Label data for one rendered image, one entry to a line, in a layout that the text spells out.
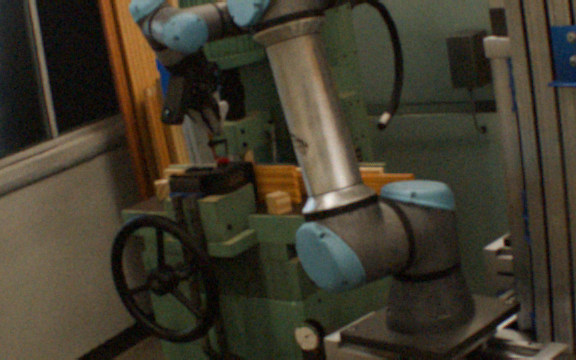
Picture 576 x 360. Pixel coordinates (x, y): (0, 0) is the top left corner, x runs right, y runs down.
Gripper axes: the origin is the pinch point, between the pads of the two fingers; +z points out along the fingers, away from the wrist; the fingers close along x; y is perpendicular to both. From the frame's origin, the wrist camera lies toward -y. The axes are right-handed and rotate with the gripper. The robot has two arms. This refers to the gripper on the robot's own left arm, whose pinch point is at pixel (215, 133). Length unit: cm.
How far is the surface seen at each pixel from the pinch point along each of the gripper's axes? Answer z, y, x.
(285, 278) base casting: 28.0, -14.9, -10.7
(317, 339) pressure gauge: 34.1, -25.7, -20.7
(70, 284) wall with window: 96, 26, 138
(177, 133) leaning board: 79, 86, 109
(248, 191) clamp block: 13.1, -4.0, -3.5
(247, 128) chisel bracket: 10.8, 13.1, 4.3
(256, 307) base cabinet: 34.5, -18.6, -1.7
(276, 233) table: 19.4, -9.9, -10.3
